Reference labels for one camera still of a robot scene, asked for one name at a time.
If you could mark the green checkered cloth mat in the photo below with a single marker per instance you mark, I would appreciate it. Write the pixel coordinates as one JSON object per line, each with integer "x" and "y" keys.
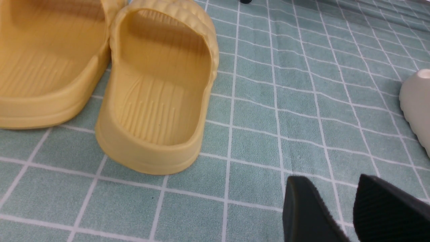
{"x": 305, "y": 87}

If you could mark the yellow slipper right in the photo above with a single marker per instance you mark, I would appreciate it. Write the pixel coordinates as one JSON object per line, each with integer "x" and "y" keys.
{"x": 165, "y": 58}

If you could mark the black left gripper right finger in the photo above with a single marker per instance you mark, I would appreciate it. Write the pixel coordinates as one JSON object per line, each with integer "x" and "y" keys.
{"x": 384, "y": 213}

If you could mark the yellow slipper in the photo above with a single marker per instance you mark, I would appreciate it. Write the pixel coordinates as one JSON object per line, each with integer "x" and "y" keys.
{"x": 165, "y": 58}
{"x": 53, "y": 54}

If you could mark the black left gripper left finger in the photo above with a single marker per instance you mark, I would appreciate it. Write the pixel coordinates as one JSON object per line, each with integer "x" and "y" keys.
{"x": 306, "y": 217}

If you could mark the yellow slipper outer left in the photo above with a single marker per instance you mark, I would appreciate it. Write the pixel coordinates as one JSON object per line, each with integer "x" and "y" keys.
{"x": 53, "y": 54}

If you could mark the cream slipper left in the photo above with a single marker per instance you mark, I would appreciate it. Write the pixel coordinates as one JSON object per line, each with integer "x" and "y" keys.
{"x": 414, "y": 100}

